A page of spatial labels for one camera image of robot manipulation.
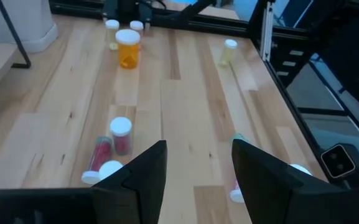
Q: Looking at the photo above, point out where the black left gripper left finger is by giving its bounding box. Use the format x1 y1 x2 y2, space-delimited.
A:
91 139 168 224

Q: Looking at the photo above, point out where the green pill vial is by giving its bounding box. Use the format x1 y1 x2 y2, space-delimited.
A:
231 133 248 146

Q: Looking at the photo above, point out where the black table-level camera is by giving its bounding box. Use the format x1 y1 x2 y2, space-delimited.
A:
320 142 359 184

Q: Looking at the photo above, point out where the white planter pot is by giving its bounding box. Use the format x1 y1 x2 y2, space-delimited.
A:
0 0 58 53

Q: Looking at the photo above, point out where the purple pill vial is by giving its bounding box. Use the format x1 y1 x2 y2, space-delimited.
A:
98 160 124 182

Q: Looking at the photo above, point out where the silver aluminium rig post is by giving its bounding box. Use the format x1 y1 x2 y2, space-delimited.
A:
261 0 276 62

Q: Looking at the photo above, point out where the large white labelled bottle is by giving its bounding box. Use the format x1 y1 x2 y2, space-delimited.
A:
289 164 313 177

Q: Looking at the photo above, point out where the large orange pill bottle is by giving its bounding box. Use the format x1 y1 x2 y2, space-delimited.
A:
115 29 141 70

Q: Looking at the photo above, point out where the yellow pill vial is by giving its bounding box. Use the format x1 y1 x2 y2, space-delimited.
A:
218 39 238 68

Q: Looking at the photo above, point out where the pale pink pill vial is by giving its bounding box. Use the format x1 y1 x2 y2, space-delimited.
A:
229 179 245 204

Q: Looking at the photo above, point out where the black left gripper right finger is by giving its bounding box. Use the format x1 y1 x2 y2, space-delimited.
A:
231 139 338 224

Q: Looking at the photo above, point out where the teal vial with red pills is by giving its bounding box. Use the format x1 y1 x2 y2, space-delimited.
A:
109 116 133 156
81 136 113 186

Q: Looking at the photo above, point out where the small clear vial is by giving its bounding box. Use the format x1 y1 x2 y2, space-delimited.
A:
105 19 120 51
129 20 144 35

